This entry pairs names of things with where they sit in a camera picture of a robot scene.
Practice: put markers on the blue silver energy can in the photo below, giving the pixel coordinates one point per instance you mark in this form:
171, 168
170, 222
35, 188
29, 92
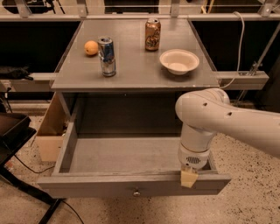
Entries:
107, 56

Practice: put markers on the white paper bowl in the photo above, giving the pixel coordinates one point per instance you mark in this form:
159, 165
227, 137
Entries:
178, 61

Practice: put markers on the orange fruit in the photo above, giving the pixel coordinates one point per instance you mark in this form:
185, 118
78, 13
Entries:
91, 48

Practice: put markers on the gold soda can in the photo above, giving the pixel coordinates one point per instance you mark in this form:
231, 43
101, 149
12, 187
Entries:
152, 34

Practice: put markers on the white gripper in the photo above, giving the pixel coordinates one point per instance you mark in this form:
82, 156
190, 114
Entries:
193, 158

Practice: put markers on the metal railing frame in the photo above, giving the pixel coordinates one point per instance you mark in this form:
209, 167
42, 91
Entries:
248, 78

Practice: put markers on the grey top drawer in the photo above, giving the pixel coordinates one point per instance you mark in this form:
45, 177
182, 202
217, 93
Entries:
125, 147

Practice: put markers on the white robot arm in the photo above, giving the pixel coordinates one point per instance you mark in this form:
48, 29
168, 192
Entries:
206, 112

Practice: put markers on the cardboard box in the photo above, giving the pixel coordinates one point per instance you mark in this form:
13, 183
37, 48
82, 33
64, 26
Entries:
51, 132

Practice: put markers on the grey drawer cabinet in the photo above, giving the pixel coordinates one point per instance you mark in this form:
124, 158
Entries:
139, 100

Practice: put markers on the black bag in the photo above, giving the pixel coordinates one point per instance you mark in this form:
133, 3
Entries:
14, 73

